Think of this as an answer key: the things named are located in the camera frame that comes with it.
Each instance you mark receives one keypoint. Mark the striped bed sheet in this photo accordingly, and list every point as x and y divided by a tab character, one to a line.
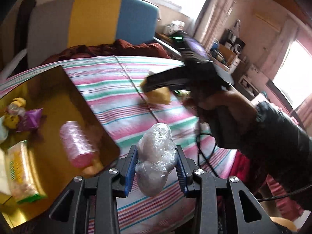
111	87

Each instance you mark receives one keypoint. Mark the white chair armrest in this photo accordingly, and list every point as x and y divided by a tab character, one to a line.
172	52

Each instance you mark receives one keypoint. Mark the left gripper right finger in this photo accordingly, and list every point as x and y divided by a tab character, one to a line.
222	205

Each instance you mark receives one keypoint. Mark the white blue sock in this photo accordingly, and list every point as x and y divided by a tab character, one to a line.
3	131

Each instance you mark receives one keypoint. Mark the cream white book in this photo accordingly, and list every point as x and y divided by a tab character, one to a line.
4	187

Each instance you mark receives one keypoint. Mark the dark red blanket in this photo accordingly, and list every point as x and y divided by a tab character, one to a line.
118	48

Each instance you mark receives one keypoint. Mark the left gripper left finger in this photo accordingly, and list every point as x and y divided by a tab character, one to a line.
70	211

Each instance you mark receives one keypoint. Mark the blue yellow grey headboard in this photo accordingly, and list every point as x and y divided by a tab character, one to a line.
60	24

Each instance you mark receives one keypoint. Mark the yellow sponge block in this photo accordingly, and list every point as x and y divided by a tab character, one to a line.
159	96

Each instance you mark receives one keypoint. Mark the yellow sock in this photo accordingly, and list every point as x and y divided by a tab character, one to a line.
14	113

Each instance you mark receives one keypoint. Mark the green cracker packet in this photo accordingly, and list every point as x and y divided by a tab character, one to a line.
21	180

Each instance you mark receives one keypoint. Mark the person's right forearm sleeve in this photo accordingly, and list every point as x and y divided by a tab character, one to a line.
271	139

